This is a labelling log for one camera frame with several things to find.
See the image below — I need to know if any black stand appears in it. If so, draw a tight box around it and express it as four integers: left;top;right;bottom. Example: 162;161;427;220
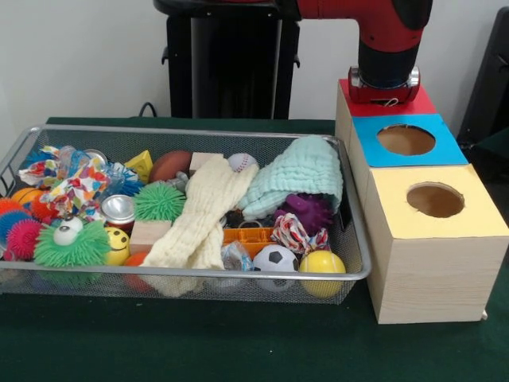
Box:
457;6;509;140

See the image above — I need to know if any shallow metal mesh bin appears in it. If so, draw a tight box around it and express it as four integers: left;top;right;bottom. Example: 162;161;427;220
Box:
0;123;373;306

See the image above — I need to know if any green spiky ball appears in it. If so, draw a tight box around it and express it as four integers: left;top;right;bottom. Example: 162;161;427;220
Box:
133;181;187;222

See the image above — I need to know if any light wooden block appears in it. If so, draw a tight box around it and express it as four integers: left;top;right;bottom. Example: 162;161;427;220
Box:
130;220;173;255

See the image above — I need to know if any cream waffle cloth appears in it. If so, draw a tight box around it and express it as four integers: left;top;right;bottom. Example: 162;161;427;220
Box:
139;154;260;298

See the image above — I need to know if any multicolour spiky caterpillar toy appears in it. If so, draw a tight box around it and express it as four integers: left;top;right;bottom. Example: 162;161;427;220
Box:
0;197;45;262

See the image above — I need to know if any plain yellow ball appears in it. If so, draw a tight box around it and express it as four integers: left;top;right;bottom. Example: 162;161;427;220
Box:
298;250;347;298

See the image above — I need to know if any dark green table cloth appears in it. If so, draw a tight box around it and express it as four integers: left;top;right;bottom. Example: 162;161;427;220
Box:
0;116;509;382

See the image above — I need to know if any black and white soccer ball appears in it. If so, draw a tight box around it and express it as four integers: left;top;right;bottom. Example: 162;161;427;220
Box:
252;244;300;291

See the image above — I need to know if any wooden box with three holes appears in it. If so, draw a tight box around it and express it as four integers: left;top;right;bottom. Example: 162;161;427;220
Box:
335;78;509;325

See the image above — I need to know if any green spiky toy with eyes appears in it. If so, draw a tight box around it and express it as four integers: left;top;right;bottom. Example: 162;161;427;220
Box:
33;217;111;267

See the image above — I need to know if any mint green waffle cloth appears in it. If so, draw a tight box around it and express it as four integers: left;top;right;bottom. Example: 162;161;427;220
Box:
237;134;344;222

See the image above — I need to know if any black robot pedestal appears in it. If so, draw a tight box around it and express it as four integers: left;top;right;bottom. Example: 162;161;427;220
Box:
153;0;301;120

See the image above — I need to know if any black looped cable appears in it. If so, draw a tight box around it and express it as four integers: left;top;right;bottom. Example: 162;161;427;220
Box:
137;101;161;119

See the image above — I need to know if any purple fuzzy ball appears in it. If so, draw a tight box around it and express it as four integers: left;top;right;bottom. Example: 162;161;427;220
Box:
274;193;334;236

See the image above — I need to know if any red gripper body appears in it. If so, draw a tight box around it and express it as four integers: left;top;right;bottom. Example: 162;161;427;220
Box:
348;66;422;107

